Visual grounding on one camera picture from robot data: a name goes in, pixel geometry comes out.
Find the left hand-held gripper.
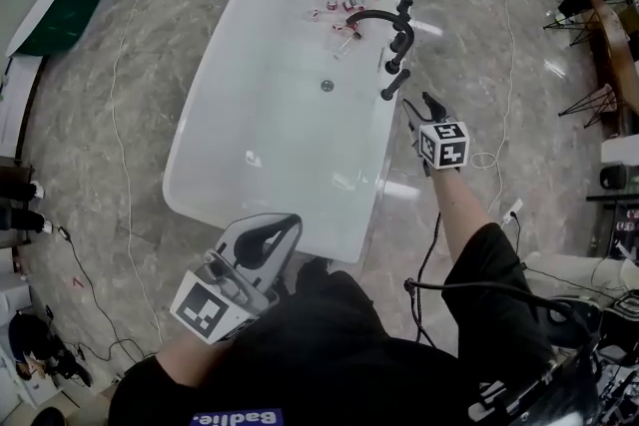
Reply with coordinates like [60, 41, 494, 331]
[169, 213, 304, 345]

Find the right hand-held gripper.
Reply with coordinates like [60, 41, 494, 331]
[401, 91, 471, 177]

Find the person's right forearm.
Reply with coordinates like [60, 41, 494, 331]
[428, 168, 493, 265]

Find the person's left forearm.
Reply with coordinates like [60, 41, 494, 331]
[154, 327, 236, 388]

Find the white bathtub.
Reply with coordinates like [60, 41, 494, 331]
[162, 0, 418, 264]

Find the black curved faucet spout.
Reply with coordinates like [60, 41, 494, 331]
[345, 8, 416, 75]

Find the person's black shirt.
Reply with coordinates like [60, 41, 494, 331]
[107, 221, 600, 426]

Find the pile of red-capped bottles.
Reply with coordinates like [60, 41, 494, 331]
[305, 0, 379, 61]

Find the white power strip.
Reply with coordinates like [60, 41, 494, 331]
[501, 198, 525, 226]

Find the wooden table with metal legs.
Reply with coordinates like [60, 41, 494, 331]
[541, 0, 639, 139]

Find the long white cable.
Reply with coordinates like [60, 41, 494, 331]
[468, 0, 518, 215]
[109, 0, 166, 345]

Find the thin black power cable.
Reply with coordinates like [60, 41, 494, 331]
[508, 212, 523, 260]

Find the thick black cable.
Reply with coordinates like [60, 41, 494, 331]
[402, 212, 575, 345]

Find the black adapter with cable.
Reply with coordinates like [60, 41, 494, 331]
[52, 223, 151, 365]

